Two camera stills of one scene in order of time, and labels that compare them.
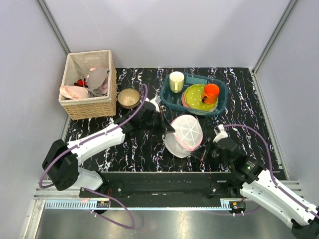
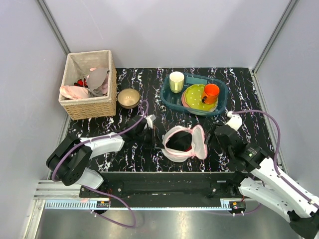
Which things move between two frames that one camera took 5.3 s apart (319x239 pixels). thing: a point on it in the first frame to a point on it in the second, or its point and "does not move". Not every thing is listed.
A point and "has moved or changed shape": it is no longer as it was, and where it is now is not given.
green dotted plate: x=193 y=95 does not move
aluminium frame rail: x=47 y=15 does not move
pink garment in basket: x=74 y=92 does not move
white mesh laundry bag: x=188 y=136 has moved or changed shape
